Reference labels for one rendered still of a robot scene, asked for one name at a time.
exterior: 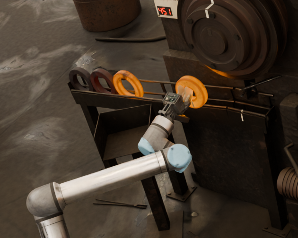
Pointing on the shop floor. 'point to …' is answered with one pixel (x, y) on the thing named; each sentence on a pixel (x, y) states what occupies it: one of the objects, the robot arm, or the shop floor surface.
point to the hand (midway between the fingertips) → (190, 88)
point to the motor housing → (295, 200)
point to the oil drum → (106, 13)
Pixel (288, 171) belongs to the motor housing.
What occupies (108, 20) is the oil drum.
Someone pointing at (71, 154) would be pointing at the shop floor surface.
